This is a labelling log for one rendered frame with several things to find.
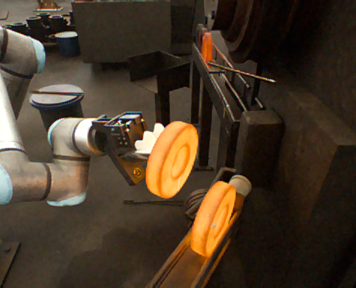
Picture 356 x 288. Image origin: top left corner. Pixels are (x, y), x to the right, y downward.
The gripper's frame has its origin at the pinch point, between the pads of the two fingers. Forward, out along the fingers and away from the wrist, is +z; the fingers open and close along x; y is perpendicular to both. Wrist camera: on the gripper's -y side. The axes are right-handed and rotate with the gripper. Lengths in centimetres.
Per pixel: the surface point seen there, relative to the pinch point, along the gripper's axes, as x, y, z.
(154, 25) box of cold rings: 225, 13, -172
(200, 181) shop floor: 79, -73, -54
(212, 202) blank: -2.3, -9.0, 8.1
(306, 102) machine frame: 30.7, -2.4, 18.5
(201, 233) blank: -6.8, -13.1, 7.2
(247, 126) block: 26.5, -7.2, 4.7
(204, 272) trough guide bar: -10.9, -18.2, 8.7
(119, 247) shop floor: 17, -70, -65
